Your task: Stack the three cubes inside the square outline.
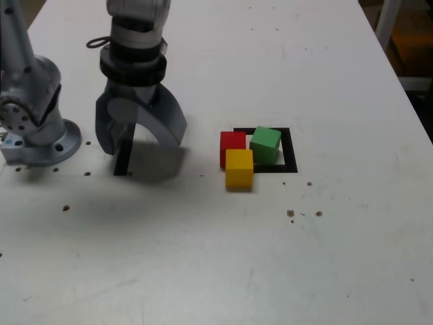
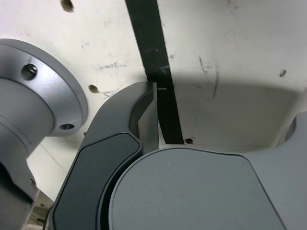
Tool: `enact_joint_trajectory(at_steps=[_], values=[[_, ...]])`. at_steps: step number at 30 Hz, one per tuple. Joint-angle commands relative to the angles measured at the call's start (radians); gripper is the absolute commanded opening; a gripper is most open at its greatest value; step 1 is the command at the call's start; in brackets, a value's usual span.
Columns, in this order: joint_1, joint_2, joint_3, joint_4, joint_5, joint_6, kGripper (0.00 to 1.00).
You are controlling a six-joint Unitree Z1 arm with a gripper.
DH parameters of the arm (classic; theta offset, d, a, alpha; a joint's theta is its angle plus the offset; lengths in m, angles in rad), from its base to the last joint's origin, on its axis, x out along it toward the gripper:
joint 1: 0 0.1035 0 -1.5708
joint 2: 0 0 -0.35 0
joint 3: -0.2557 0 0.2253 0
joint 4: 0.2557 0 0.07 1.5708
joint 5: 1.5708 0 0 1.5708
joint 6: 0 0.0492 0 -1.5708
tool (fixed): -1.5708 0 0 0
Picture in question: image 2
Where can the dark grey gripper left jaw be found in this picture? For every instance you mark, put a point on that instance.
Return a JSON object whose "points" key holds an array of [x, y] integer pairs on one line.
{"points": [[96, 167]]}

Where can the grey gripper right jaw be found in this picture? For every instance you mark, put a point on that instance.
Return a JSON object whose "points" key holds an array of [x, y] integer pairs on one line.
{"points": [[192, 191]]}

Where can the black tape strip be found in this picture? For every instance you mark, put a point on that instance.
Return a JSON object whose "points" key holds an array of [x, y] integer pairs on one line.
{"points": [[153, 48]]}

